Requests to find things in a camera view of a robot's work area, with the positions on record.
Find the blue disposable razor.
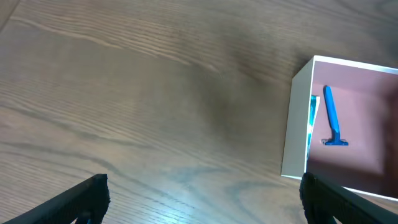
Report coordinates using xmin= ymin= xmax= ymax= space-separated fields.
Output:
xmin=322 ymin=86 xmax=349 ymax=146

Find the white box with pink interior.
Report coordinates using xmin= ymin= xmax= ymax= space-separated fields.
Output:
xmin=281 ymin=55 xmax=397 ymax=201

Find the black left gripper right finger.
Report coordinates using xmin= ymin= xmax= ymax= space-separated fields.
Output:
xmin=300 ymin=172 xmax=397 ymax=224

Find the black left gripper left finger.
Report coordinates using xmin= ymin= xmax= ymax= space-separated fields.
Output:
xmin=4 ymin=174 xmax=110 ymax=224

